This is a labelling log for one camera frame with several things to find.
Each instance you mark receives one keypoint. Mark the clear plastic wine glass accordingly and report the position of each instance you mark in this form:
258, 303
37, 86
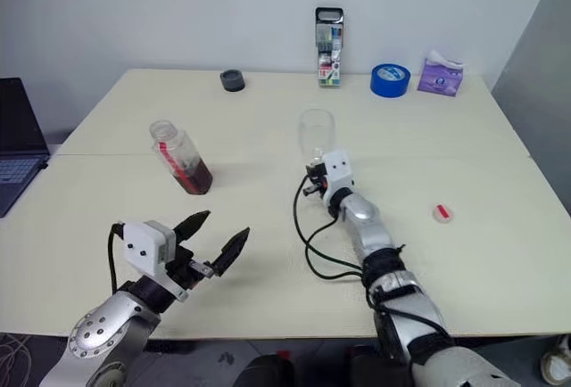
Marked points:
316, 133

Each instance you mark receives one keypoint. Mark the black round lid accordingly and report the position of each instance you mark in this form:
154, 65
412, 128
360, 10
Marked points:
232, 81

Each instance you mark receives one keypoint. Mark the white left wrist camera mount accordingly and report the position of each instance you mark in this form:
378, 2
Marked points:
145, 244

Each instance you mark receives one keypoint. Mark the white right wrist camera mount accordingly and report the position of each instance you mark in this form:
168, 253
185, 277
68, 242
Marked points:
338, 173

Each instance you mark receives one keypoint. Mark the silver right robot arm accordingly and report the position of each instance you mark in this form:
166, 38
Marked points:
379, 244

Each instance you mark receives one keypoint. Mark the marker pen pack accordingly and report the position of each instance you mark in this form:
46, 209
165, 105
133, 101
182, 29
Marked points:
329, 52

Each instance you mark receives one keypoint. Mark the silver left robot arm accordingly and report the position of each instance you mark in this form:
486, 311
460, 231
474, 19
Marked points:
111, 329

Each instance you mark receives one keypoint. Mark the purple tissue pack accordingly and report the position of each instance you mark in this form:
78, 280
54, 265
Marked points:
439, 81

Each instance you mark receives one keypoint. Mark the white red bottle cap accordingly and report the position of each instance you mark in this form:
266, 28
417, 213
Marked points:
443, 213

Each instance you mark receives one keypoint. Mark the white shoe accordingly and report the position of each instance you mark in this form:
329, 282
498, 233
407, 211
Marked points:
557, 360

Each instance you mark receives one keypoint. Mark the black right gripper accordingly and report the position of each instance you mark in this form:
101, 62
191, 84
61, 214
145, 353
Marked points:
317, 184

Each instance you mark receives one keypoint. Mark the bottle with red liquid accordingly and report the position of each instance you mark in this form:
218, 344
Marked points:
187, 168

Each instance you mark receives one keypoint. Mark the grey partition panel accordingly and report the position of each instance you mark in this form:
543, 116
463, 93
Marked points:
540, 93

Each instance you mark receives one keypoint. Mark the blue tape roll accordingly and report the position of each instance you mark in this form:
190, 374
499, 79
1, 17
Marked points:
389, 84

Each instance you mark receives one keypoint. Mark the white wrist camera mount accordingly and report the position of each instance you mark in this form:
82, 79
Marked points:
338, 173
145, 244

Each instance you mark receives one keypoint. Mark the dark laptop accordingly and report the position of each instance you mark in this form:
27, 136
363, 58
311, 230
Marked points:
18, 137

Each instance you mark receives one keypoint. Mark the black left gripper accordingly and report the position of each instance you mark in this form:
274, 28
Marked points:
183, 269

